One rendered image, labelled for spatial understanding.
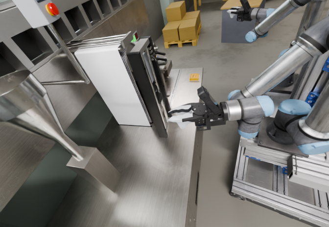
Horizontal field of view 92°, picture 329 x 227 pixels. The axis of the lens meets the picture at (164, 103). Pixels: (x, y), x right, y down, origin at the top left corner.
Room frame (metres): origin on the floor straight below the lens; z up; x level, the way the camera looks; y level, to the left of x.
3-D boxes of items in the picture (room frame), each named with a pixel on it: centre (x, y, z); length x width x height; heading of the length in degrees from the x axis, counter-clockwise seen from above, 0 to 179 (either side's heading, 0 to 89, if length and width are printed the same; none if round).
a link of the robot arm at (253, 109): (0.36, -0.31, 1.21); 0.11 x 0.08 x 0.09; 79
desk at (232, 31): (3.57, -2.27, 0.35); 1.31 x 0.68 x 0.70; 138
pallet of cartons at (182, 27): (4.21, -1.02, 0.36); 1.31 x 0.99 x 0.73; 143
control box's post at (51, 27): (0.53, 0.25, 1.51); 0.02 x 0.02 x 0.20
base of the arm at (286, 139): (0.44, -0.59, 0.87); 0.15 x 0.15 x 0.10
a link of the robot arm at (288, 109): (0.43, -0.59, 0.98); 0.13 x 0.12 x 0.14; 169
